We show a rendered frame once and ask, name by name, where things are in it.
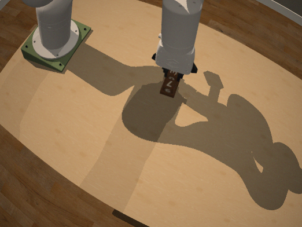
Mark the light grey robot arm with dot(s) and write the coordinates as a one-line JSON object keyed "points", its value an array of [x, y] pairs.
{"points": [[179, 25]]}

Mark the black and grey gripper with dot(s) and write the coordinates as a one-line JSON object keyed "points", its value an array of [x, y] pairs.
{"points": [[181, 63]]}

